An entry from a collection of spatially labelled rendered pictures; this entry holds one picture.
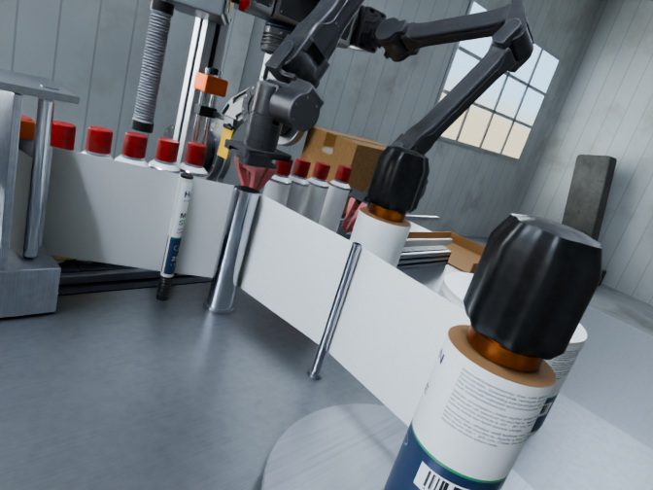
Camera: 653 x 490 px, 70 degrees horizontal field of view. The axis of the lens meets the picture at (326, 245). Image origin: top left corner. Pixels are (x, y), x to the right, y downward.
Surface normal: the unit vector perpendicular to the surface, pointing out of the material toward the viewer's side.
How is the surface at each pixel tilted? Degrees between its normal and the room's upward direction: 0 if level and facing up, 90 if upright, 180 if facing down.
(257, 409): 0
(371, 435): 0
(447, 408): 90
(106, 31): 90
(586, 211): 90
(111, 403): 0
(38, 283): 90
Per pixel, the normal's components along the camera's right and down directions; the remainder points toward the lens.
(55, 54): 0.62, 0.40
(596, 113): -0.73, -0.01
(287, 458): 0.28, -0.92
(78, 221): 0.27, 0.36
